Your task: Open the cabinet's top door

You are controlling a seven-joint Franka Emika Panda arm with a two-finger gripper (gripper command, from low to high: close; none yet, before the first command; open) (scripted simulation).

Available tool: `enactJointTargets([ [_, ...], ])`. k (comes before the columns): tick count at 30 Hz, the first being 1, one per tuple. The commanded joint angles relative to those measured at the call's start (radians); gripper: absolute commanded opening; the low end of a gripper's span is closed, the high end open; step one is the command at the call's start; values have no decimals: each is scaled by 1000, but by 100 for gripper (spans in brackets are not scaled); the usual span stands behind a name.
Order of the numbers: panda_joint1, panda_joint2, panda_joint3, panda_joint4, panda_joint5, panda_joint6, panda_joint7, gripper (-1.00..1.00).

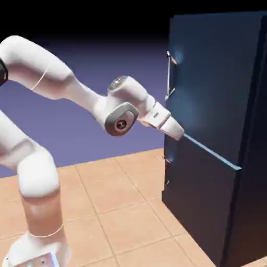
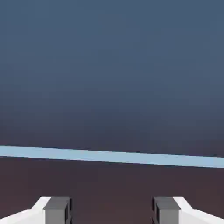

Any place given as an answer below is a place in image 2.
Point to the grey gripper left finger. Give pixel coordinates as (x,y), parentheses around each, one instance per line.
(56,211)

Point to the dark blue cabinet door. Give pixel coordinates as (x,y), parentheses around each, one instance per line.
(112,70)

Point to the blue painted cabinet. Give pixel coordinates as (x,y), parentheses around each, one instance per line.
(112,157)

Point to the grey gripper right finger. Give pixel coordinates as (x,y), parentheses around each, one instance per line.
(168,211)

